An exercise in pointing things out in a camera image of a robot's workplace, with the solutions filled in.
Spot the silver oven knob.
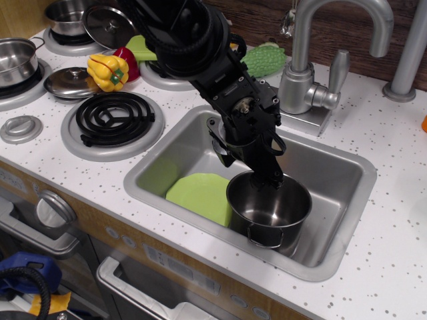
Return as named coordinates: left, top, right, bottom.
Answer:
left=35, top=190, right=77, bottom=229

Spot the orange object at edge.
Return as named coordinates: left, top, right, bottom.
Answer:
left=421, top=116, right=427, bottom=132

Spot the steel pot lid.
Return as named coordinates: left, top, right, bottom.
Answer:
left=82, top=5, right=139, bottom=49
left=43, top=67, right=101, bottom=99

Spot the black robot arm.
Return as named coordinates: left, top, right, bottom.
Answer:
left=119, top=1, right=286, bottom=188

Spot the grey ring knob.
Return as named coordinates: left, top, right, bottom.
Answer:
left=1, top=115, right=43, bottom=144

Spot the black cable loop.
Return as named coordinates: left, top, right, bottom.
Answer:
left=0, top=266, right=53, bottom=317

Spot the green plastic cutting board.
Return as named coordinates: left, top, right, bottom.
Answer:
left=125, top=35, right=157, bottom=62

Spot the green toy bitter gourd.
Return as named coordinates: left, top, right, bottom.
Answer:
left=241, top=42, right=287, bottom=78

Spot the black coil burner back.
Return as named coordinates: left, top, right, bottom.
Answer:
left=145, top=61, right=173, bottom=79

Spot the steel pot lid back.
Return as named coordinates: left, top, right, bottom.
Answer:
left=82, top=5, right=139, bottom=49

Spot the black coil burner front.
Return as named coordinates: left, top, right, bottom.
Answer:
left=75, top=92, right=158, bottom=147

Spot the large steel pot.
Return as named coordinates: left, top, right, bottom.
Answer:
left=226, top=171, right=312, bottom=255

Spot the silver dishwasher door handle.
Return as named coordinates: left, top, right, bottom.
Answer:
left=97, top=257, right=216, bottom=319

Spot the silver oven door handle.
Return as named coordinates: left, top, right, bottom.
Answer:
left=1, top=198, right=80, bottom=259

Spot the red toy pepper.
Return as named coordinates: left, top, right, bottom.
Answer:
left=114, top=47, right=140, bottom=83

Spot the silver toy faucet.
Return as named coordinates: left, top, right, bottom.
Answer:
left=278, top=1, right=394, bottom=137

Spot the green plastic plate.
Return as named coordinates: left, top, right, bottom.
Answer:
left=165, top=173, right=232, bottom=227

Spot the steel pot left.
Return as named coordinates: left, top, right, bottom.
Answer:
left=1, top=37, right=42, bottom=89

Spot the grey metal pole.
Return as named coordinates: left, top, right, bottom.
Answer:
left=382, top=0, right=426, bottom=103

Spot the yellow tape piece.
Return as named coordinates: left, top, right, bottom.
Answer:
left=29, top=292, right=71, bottom=319

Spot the yellow toy bell pepper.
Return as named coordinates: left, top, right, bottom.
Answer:
left=87, top=54, right=129, bottom=93

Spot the steel pot lid front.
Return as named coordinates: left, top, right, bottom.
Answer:
left=43, top=67, right=101, bottom=99

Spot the silver toy sink basin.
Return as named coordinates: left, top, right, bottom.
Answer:
left=124, top=106, right=376, bottom=281

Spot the black coil burner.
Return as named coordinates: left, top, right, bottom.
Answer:
left=145, top=61, right=173, bottom=79
left=75, top=92, right=158, bottom=147

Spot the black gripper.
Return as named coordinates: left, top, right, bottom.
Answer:
left=206, top=117, right=286, bottom=189

